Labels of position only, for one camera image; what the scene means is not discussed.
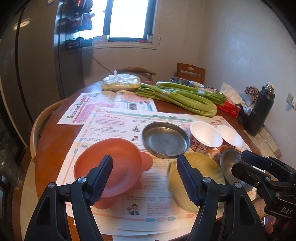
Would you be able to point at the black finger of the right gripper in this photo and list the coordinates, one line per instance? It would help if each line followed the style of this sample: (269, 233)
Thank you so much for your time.
(253, 159)
(250, 175)

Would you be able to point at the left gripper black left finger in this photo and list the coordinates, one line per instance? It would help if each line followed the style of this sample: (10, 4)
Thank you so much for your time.
(49, 219)

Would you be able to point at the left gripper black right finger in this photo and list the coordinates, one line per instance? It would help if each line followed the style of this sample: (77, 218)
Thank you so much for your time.
(240, 220)

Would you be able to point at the deep steel bowl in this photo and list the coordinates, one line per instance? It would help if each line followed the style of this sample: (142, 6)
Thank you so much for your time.
(228, 158)

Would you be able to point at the yellow shell-shaped plate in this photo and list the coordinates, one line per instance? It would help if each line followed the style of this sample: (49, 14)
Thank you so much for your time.
(206, 166)

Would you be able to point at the red paper noodle bowl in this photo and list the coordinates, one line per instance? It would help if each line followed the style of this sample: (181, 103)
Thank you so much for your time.
(204, 137)

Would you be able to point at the black thermos bottle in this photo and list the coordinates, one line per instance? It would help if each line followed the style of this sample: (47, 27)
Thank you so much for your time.
(254, 121)

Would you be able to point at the spotted cloth item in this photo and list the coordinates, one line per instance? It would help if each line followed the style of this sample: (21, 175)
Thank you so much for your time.
(252, 92)

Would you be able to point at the red tissue box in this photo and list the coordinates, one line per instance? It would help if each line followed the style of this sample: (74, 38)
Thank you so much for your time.
(232, 98)

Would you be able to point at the large worksheet newspaper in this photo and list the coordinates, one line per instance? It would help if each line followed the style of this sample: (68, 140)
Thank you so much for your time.
(152, 208)

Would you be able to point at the celery bunch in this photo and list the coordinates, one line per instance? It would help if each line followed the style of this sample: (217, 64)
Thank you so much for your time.
(196, 101)

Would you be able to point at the orange plastic plate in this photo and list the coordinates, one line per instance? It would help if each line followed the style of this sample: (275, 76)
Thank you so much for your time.
(120, 176)

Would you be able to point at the wooden chair with backrest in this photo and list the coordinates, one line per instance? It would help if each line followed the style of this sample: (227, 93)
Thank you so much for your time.
(191, 72)

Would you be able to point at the pink student newspaper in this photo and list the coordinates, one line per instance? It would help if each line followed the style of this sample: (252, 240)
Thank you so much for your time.
(78, 112)

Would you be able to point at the curved wooden chair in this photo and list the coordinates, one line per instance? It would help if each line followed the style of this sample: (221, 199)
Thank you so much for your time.
(137, 71)

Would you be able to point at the bagged yellow food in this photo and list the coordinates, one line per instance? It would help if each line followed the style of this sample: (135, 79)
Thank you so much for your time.
(116, 82)

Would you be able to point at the grey refrigerator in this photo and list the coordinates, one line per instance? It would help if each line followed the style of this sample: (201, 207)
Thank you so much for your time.
(30, 75)

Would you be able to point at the window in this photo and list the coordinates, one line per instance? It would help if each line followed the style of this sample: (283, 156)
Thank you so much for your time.
(123, 21)

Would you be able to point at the wall power socket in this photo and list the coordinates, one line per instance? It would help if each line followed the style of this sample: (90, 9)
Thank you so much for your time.
(291, 100)

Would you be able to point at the black wall rack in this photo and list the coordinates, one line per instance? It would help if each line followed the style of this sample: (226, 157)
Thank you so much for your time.
(80, 20)

